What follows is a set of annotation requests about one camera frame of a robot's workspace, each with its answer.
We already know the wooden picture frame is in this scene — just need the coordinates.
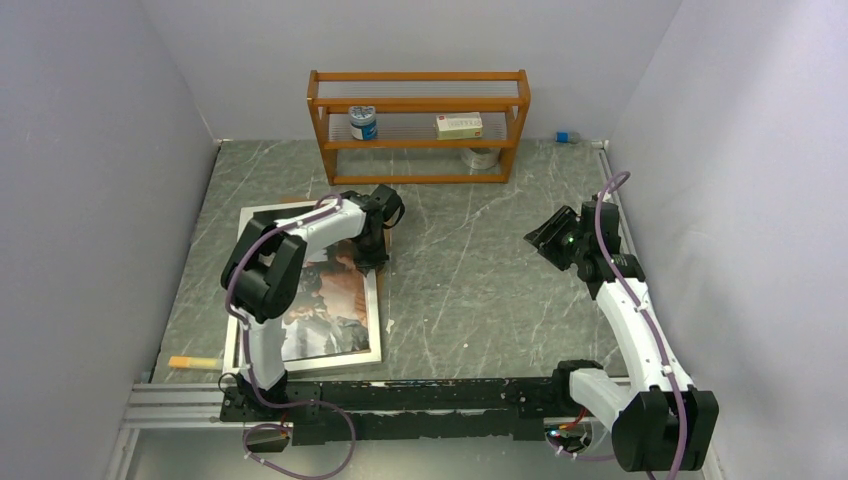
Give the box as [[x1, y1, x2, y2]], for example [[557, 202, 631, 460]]
[[226, 202, 382, 373]]

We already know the printed photo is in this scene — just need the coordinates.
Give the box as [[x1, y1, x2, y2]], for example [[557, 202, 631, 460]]
[[281, 240, 370, 361]]

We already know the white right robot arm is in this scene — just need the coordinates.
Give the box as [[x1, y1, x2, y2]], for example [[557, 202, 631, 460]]
[[524, 200, 719, 473]]

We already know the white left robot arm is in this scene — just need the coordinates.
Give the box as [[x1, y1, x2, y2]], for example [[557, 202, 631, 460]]
[[220, 185, 405, 420]]

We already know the blue white jar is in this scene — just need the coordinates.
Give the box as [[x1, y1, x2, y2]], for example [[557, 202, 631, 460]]
[[348, 106, 378, 141]]

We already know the blue capped bottle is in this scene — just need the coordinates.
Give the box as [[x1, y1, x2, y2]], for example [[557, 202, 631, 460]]
[[555, 131, 583, 144]]

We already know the silver tape roll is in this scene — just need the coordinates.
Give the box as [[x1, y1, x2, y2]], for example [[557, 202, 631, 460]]
[[461, 147, 500, 170]]

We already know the orange wooden shelf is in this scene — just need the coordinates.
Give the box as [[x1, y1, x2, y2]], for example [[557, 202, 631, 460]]
[[306, 69, 532, 185]]

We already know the white green box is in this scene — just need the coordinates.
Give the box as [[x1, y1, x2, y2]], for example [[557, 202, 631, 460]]
[[434, 112, 484, 141]]

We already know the yellow glue stick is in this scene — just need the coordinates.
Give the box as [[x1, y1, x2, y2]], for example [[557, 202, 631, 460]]
[[168, 356, 223, 371]]

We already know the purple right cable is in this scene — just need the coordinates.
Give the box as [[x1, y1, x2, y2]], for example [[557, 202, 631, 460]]
[[547, 171, 694, 480]]

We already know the purple cable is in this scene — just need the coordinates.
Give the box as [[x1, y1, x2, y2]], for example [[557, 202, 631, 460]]
[[547, 171, 694, 480], [223, 193, 358, 480]]

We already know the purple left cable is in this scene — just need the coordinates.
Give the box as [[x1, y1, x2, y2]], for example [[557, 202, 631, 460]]
[[223, 193, 358, 480]]

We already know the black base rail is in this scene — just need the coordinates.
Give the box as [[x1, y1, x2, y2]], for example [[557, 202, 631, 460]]
[[220, 377, 583, 446]]

